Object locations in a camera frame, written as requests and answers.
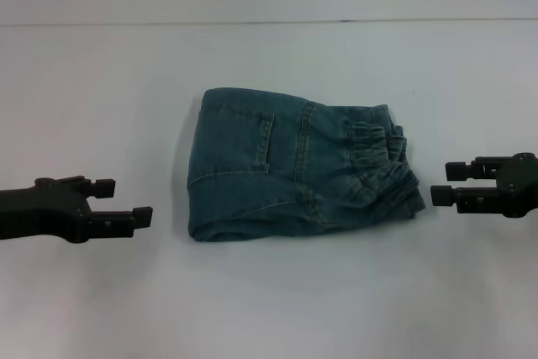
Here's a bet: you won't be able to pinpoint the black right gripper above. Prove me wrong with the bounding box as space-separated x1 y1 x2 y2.
430 150 538 219

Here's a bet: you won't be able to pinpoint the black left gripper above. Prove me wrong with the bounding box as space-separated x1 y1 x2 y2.
0 175 154 246

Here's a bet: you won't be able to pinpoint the blue denim shorts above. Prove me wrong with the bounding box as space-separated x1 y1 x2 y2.
186 87 427 244

